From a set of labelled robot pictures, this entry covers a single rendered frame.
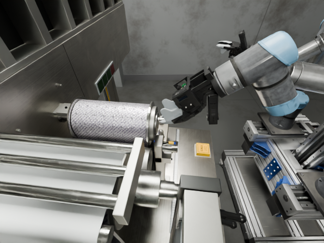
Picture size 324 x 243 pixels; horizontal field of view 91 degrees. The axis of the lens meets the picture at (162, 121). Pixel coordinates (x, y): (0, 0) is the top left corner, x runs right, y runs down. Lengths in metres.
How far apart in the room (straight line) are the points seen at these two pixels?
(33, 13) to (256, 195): 1.77
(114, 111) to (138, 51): 2.57
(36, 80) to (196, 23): 2.61
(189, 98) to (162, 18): 2.50
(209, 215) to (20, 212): 0.21
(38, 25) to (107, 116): 0.32
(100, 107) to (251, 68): 0.42
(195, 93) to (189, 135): 0.56
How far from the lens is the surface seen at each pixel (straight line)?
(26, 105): 0.56
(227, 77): 0.40
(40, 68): 0.60
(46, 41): 0.64
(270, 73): 0.42
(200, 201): 0.21
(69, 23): 0.75
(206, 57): 3.16
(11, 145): 0.33
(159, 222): 0.75
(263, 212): 1.69
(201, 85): 0.42
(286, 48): 0.41
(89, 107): 0.55
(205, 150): 0.89
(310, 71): 0.61
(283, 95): 0.46
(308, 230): 1.82
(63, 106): 0.63
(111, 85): 1.48
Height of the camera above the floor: 1.63
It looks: 45 degrees down
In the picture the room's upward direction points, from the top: straight up
